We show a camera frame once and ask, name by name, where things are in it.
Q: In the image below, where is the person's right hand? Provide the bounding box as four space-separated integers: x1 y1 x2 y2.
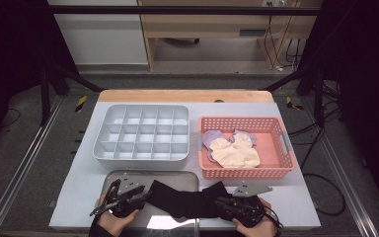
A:
231 197 278 237

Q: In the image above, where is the grey divided storage box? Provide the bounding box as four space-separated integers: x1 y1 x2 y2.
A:
92 103 191 172

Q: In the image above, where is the black frame strut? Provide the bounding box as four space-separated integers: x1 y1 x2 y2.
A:
263 64 326 128
38 62 104 126

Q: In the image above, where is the white power strip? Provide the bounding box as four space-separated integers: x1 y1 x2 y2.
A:
262 0 289 8

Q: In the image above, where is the aluminium rail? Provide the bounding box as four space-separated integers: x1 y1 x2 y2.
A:
300 97 379 237
0 95 65 237

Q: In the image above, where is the black cable bundle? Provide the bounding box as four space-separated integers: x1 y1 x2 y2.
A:
285 38 303 72

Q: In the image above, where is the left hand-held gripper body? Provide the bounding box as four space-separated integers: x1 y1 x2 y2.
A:
105 178 146 219

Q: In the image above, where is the black horizontal frame bar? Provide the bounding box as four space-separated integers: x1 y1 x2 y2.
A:
45 5 324 17

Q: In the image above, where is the light blue table mat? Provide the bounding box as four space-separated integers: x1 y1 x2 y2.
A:
48 101 322 230

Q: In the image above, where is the yellow cable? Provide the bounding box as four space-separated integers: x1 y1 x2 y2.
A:
265 0 302 70

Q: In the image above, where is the light wooden desk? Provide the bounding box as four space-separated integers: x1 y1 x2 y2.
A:
137 0 324 70

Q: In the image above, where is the yellow black tape strip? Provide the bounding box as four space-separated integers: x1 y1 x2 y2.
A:
285 96 305 112
75 95 89 114

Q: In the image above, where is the transparent grey box lid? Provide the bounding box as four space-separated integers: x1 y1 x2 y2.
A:
93 169 201 237

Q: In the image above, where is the person's left hand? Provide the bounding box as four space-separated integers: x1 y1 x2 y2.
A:
97 208 140 237

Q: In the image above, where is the black floor cable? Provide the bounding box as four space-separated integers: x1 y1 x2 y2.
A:
287 108 347 217
0 108 23 129

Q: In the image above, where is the black curtain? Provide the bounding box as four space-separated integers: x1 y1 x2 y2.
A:
0 0 78 157
297 0 379 228

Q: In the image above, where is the white cabinet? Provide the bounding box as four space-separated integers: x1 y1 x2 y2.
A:
47 0 149 66

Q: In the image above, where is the pink perforated basket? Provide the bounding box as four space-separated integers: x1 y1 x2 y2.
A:
198 116 298 181

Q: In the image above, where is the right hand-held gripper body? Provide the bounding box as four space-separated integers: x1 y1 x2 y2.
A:
225 181 273 229

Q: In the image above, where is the cream sock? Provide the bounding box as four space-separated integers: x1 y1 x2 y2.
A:
231 131 262 168
209 137 245 168

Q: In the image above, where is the black sock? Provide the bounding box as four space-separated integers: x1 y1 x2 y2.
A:
146 179 232 220

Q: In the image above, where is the purple sock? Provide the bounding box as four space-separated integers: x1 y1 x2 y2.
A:
201 129 226 163
230 128 258 147

